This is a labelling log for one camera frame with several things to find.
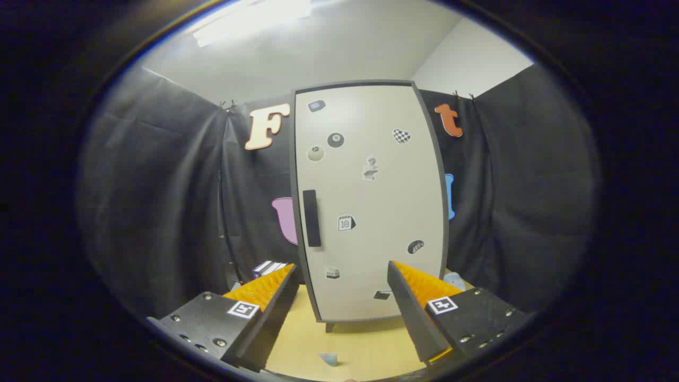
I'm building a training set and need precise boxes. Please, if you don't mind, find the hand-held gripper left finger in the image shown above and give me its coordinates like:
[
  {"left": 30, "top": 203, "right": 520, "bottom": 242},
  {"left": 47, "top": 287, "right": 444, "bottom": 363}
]
[{"left": 146, "top": 264, "right": 300, "bottom": 372}]

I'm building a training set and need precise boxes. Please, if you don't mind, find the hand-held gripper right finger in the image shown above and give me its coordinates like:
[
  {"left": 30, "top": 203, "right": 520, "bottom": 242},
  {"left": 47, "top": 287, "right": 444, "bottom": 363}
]
[{"left": 387, "top": 260, "right": 531, "bottom": 369}]

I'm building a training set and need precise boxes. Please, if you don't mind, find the black door handle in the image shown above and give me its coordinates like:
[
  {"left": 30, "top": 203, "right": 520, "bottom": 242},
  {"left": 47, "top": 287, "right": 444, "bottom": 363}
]
[{"left": 302, "top": 189, "right": 323, "bottom": 248}]

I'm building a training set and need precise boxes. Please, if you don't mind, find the grey cabinet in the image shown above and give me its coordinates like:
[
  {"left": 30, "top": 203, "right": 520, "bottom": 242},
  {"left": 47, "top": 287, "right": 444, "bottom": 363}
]
[{"left": 289, "top": 80, "right": 450, "bottom": 334}]

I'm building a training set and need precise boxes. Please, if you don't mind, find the black backdrop cloth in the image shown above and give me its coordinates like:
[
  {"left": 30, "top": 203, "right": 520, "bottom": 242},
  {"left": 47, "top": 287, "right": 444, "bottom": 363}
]
[{"left": 80, "top": 64, "right": 595, "bottom": 319}]

